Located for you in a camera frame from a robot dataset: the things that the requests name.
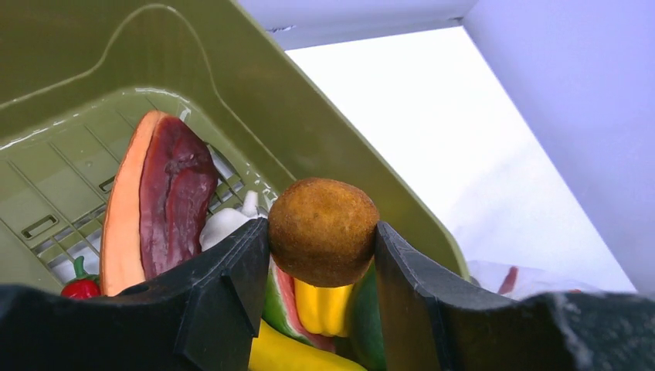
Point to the yellow banana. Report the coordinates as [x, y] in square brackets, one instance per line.
[273, 351]

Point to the clear zip bag orange zipper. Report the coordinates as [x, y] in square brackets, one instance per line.
[551, 255]

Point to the short red chili pepper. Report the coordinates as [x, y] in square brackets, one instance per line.
[84, 285]

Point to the yellow bell pepper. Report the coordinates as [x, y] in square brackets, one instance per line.
[329, 312]

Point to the brown kiwi fruit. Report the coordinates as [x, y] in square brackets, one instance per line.
[322, 232]

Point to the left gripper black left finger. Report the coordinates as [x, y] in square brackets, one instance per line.
[201, 315]

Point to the olive green plastic basket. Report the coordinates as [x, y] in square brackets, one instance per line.
[76, 78]

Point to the white mushroom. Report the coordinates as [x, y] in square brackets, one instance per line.
[228, 220]

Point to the long red chili pepper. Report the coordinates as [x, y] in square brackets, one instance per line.
[508, 284]

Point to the watermelon slice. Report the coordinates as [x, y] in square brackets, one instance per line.
[281, 314]

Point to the dark green avocado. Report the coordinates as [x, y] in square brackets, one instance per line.
[364, 323]

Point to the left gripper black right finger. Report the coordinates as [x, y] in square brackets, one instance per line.
[433, 319]

